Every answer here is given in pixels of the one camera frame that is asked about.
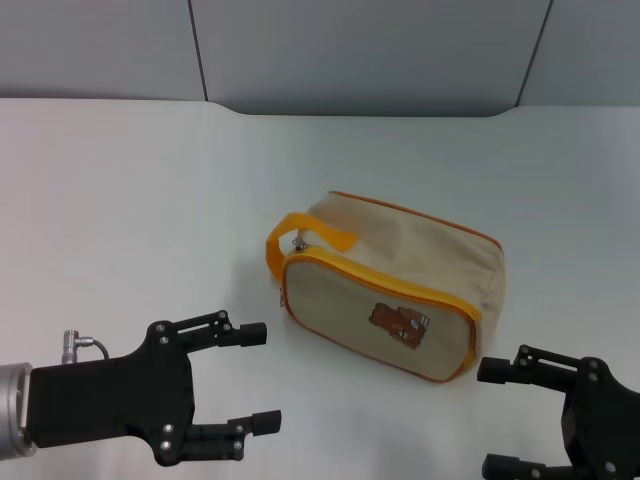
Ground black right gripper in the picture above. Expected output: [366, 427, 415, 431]
[477, 343, 640, 480]

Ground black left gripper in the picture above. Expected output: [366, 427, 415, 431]
[29, 309, 283, 467]

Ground beige food bag yellow trim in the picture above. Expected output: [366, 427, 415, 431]
[264, 190, 504, 385]

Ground left gripper connector cable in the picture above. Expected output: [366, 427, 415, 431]
[60, 329, 110, 367]

